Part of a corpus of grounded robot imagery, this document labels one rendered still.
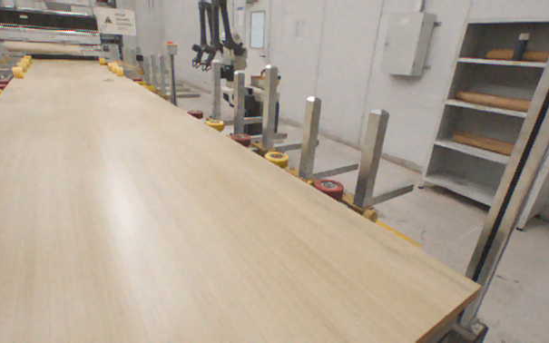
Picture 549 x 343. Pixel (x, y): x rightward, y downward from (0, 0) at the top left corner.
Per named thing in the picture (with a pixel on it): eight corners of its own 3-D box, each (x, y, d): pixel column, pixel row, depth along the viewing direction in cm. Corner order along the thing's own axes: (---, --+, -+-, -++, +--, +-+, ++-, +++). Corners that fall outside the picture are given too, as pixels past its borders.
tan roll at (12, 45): (120, 54, 458) (119, 46, 453) (122, 55, 448) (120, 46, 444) (-5, 50, 380) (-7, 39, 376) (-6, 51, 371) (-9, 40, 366)
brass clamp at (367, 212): (343, 204, 96) (345, 190, 94) (377, 224, 86) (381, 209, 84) (329, 209, 93) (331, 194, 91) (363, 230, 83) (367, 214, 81)
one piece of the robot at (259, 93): (257, 133, 394) (259, 67, 362) (278, 146, 351) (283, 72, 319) (233, 136, 378) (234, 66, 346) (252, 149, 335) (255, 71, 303)
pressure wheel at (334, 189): (344, 221, 84) (350, 185, 80) (324, 230, 80) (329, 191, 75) (323, 210, 90) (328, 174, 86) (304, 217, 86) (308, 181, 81)
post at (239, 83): (240, 170, 151) (240, 70, 133) (242, 172, 149) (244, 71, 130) (233, 171, 149) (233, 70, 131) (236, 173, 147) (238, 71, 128)
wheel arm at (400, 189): (404, 190, 109) (406, 179, 107) (412, 193, 106) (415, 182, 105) (314, 220, 86) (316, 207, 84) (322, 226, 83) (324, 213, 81)
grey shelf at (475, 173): (440, 180, 330) (487, 24, 271) (540, 217, 263) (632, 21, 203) (417, 188, 306) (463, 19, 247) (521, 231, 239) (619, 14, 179)
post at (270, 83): (266, 180, 131) (272, 64, 112) (270, 183, 128) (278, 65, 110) (259, 181, 129) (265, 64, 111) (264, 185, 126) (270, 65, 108)
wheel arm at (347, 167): (351, 169, 128) (353, 160, 126) (357, 171, 126) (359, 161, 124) (267, 189, 105) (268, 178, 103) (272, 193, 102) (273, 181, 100)
